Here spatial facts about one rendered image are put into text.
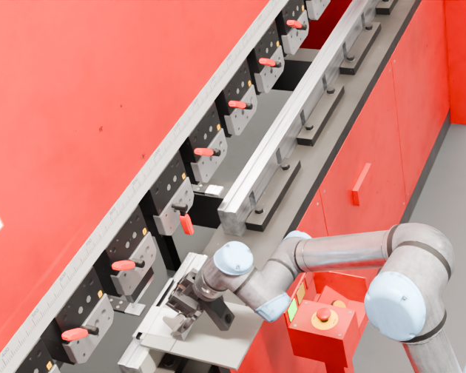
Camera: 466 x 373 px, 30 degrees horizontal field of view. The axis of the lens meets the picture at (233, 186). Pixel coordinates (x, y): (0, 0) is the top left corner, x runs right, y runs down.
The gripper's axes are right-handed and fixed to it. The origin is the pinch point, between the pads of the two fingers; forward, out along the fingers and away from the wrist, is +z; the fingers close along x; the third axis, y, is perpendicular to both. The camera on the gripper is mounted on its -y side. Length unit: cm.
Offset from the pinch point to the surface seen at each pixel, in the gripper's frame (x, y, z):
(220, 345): 3.5, -9.5, -7.2
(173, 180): -20.7, 21.5, -18.8
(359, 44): -142, -10, 5
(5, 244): 31, 42, -38
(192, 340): 3.5, -3.8, -2.3
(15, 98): 14, 55, -55
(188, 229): -15.9, 11.6, -12.1
